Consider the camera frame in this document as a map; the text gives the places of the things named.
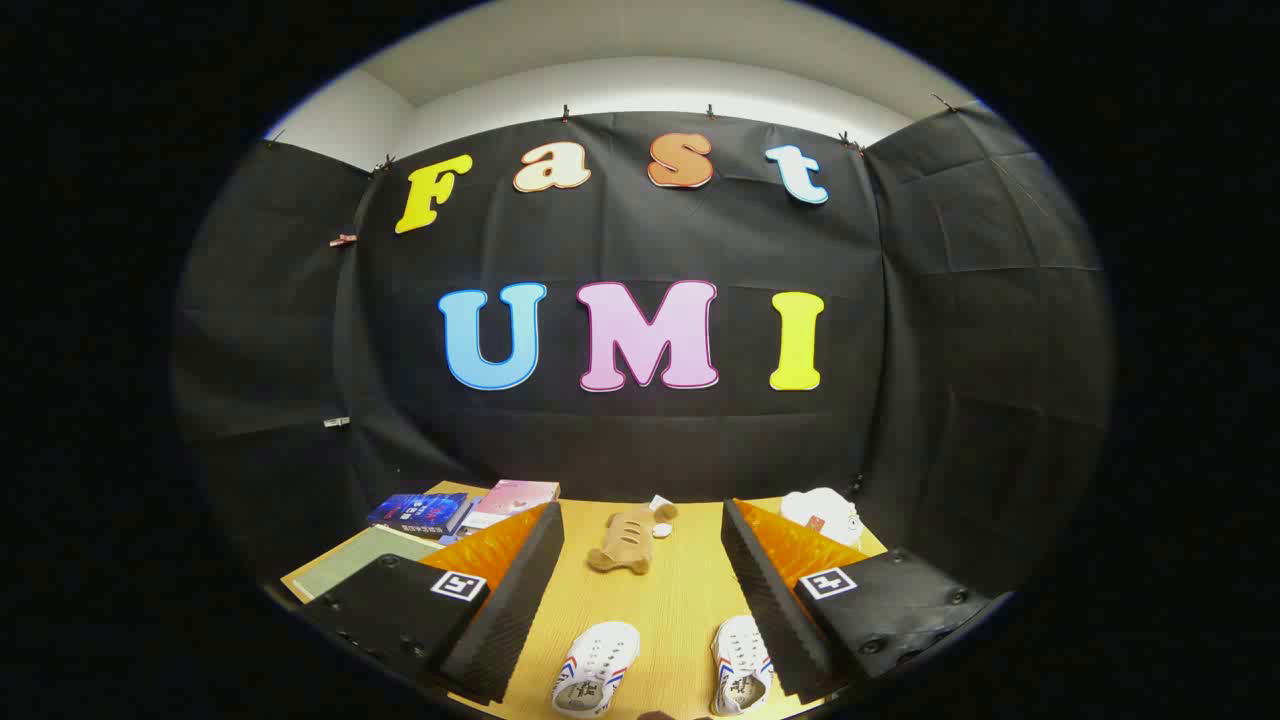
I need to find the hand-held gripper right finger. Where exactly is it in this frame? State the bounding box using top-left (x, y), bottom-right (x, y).
top-left (720, 497), bottom-right (1001, 703)

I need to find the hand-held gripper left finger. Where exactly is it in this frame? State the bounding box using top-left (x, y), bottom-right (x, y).
top-left (300, 500), bottom-right (566, 704)

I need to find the white striped canvas shoe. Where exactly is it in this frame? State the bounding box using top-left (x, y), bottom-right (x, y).
top-left (552, 621), bottom-right (641, 719)
top-left (710, 614), bottom-right (776, 717)

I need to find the green fabric storage box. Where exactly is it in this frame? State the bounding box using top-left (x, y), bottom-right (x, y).
top-left (282, 524), bottom-right (443, 604)

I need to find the white plush toy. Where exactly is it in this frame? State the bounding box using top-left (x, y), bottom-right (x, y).
top-left (780, 487), bottom-right (863, 548)

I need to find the pink cover book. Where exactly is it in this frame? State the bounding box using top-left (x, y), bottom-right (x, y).
top-left (460, 479), bottom-right (561, 536)

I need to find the dark blue book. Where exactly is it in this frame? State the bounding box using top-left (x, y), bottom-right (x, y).
top-left (366, 492), bottom-right (473, 538)

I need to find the brown plush toy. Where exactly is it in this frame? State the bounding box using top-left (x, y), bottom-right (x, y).
top-left (586, 503), bottom-right (679, 576)

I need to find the black backdrop cloth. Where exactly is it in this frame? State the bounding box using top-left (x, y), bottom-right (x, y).
top-left (170, 100), bottom-right (1116, 601)

